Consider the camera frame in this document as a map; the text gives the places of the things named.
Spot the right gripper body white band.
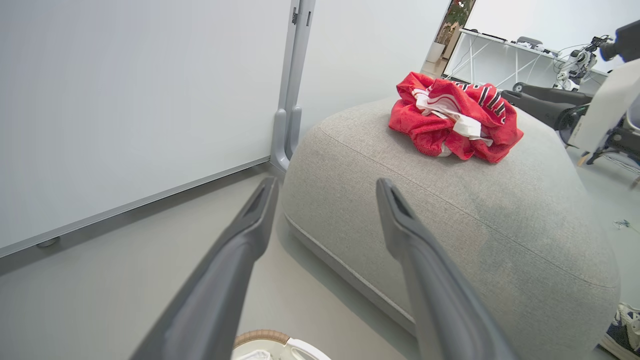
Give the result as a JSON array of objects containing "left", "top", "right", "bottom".
[{"left": 557, "top": 59, "right": 640, "bottom": 166}]

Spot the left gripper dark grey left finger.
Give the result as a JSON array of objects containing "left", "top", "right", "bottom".
[{"left": 130, "top": 176, "right": 280, "bottom": 360}]

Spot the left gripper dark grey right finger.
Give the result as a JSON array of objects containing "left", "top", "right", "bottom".
[{"left": 376, "top": 178, "right": 518, "bottom": 360}]

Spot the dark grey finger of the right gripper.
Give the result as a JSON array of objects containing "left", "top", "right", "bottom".
[
  {"left": 500, "top": 90, "right": 589, "bottom": 132},
  {"left": 512, "top": 82, "right": 594, "bottom": 105}
]

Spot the red basketball jersey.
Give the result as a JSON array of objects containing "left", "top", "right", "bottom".
[{"left": 388, "top": 71, "right": 524, "bottom": 164}]

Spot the grey fabric sofa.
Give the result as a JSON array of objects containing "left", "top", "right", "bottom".
[{"left": 281, "top": 97, "right": 622, "bottom": 360}]

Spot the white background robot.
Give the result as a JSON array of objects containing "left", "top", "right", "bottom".
[{"left": 554, "top": 35, "right": 614, "bottom": 92}]

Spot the white table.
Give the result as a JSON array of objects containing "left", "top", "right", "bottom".
[{"left": 444, "top": 28, "right": 610, "bottom": 92}]

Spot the wicker laundry basket white rim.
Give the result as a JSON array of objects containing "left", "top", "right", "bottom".
[{"left": 231, "top": 329, "right": 332, "bottom": 360}]

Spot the green potted plant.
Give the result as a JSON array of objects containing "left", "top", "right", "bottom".
[{"left": 435, "top": 0, "right": 477, "bottom": 47}]

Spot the white plant pot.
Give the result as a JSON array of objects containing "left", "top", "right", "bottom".
[{"left": 425, "top": 42, "right": 447, "bottom": 64}]

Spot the white partition panel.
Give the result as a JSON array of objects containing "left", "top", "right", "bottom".
[
  {"left": 297, "top": 0, "right": 452, "bottom": 138},
  {"left": 0, "top": 0, "right": 294, "bottom": 259}
]

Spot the dark blue white sneaker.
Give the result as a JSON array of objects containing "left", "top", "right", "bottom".
[{"left": 599, "top": 302, "right": 640, "bottom": 360}]

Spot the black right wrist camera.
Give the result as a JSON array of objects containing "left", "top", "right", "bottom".
[{"left": 599, "top": 20, "right": 640, "bottom": 64}]

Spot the grey double partition post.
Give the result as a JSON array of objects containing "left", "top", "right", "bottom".
[{"left": 270, "top": 0, "right": 317, "bottom": 174}]

